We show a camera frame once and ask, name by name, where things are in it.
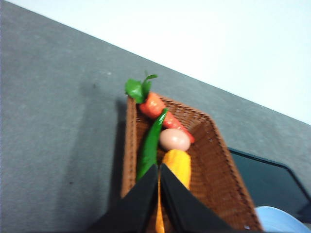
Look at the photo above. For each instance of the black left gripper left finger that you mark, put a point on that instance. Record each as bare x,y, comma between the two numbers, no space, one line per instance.
136,208

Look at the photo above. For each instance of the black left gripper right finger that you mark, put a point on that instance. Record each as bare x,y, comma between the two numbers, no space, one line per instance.
184,213

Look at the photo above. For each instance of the yellow-orange corn cob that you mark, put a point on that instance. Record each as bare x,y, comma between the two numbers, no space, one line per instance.
178,165

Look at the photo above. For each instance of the blue plate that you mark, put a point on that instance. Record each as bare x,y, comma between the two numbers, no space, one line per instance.
279,221

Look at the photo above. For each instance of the brown wicker basket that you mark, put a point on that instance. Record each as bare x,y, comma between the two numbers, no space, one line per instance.
213,174

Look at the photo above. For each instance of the green chili pepper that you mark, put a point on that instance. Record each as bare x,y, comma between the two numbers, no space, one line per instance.
150,148

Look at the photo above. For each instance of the brown egg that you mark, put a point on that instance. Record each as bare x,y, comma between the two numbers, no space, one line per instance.
174,139

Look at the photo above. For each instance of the black cutting board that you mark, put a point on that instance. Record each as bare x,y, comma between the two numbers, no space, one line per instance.
264,179

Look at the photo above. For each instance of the orange carrot with green leaves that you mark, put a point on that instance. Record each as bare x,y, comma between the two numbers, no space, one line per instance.
154,106

